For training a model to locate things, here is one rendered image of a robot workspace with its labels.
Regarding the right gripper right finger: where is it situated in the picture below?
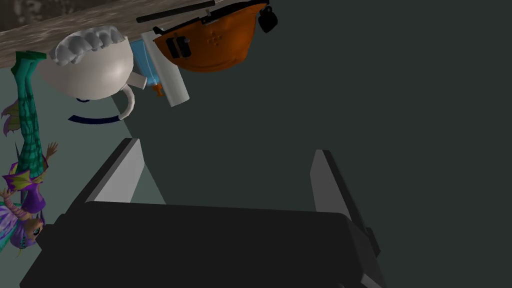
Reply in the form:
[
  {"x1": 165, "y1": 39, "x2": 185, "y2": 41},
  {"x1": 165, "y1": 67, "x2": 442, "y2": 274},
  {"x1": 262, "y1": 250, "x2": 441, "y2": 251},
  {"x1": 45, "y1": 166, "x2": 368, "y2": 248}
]
[{"x1": 309, "y1": 149, "x2": 368, "y2": 233}]

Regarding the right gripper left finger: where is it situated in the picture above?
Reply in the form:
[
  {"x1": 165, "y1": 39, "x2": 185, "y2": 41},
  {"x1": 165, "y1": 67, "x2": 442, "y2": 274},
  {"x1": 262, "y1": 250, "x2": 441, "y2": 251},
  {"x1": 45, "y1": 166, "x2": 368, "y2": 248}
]
[{"x1": 68, "y1": 137, "x2": 145, "y2": 210}]

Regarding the fairy doll with green legs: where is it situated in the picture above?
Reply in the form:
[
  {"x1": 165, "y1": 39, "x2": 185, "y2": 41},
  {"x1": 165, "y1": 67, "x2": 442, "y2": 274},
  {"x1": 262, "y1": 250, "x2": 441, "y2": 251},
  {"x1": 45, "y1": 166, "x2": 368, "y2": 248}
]
[{"x1": 0, "y1": 50, "x2": 59, "y2": 257}]

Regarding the white teapot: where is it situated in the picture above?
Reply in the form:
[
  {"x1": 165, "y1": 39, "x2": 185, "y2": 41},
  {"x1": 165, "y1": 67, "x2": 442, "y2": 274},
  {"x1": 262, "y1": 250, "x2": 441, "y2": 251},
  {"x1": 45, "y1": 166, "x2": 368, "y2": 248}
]
[{"x1": 38, "y1": 25, "x2": 148, "y2": 121}]

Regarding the white and blue bottle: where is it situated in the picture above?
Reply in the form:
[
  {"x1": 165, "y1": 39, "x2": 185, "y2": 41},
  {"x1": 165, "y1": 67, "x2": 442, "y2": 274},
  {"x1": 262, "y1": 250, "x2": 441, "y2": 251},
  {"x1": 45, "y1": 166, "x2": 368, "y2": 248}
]
[{"x1": 129, "y1": 30, "x2": 191, "y2": 108}]

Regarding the orange bag with black straps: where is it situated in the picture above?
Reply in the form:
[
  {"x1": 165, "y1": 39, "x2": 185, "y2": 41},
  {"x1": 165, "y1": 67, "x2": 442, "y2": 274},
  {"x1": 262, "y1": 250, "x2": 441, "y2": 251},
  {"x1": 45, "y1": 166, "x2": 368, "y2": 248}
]
[{"x1": 135, "y1": 0, "x2": 279, "y2": 73}]

